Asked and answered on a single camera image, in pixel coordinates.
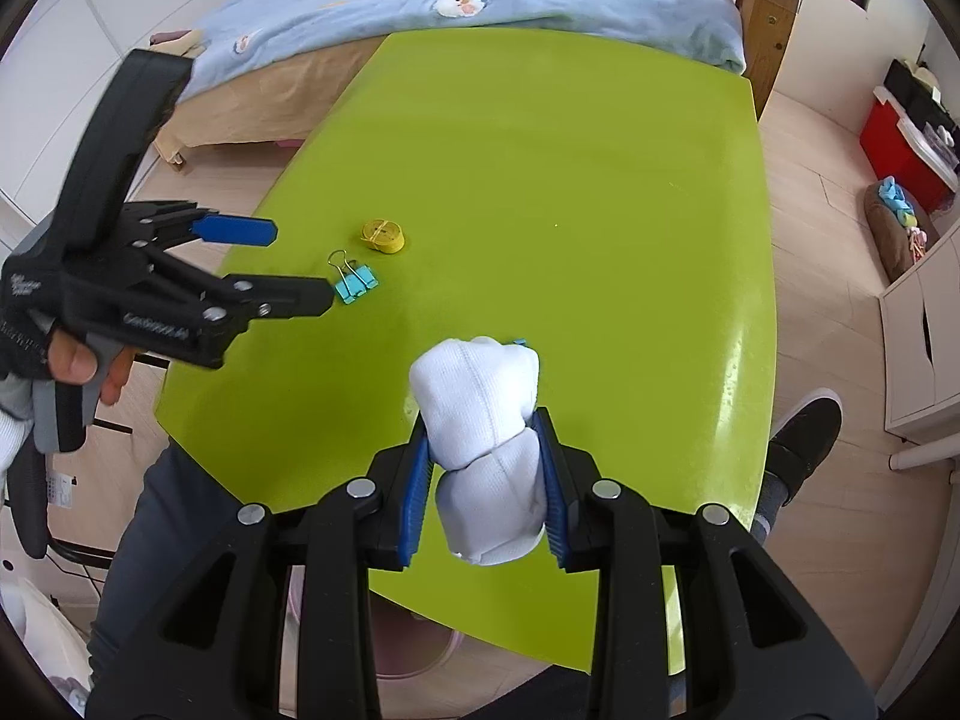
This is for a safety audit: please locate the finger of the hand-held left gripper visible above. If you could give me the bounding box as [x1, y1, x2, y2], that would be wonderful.
[202, 274, 335, 322]
[124, 201, 278, 250]

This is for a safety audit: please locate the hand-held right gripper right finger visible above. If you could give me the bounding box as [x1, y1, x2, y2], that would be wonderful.
[529, 406, 878, 720]

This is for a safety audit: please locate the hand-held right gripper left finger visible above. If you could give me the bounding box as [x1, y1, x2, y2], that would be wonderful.
[86, 412, 436, 720]

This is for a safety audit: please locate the white sock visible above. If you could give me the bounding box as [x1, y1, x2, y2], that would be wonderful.
[409, 337, 547, 567]

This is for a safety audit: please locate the pink waste bin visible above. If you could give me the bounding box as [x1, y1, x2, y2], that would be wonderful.
[367, 592, 464, 682]

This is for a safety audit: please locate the person's left hand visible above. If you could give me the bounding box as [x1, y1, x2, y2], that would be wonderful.
[0, 251, 137, 407]

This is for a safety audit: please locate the yellow rolled tape measure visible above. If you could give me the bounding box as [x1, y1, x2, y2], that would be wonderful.
[361, 219, 407, 254]

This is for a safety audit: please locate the beige folded towel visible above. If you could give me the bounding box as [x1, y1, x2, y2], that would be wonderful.
[150, 28, 207, 59]

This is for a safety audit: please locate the beige bed sheet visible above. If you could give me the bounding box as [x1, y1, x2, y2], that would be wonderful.
[154, 34, 391, 160]

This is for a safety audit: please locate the white wardrobe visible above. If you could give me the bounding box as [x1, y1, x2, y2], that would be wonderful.
[0, 0, 286, 248]

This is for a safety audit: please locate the person's black shoe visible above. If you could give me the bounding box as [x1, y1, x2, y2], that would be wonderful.
[765, 388, 845, 505]

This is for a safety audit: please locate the person's left leg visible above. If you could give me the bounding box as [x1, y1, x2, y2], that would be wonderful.
[88, 441, 252, 691]

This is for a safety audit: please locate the white pole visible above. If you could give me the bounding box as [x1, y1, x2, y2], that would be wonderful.
[889, 436, 960, 475]

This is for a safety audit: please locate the white drawer dresser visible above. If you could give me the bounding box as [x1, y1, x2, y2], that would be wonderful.
[877, 216, 960, 449]

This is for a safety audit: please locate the brown floor basket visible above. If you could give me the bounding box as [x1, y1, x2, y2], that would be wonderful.
[862, 178, 940, 284]

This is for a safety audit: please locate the light blue toy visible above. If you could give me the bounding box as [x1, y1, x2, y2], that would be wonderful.
[877, 176, 917, 227]

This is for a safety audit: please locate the red storage box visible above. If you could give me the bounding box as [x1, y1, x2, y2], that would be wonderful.
[859, 86, 960, 215]

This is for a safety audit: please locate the bed with blue blanket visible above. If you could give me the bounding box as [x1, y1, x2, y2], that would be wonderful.
[154, 0, 803, 166]

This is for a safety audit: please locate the black bag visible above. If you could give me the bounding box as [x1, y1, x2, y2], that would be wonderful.
[883, 56, 960, 166]

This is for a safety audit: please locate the black floor cable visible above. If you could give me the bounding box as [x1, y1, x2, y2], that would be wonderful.
[43, 536, 115, 587]

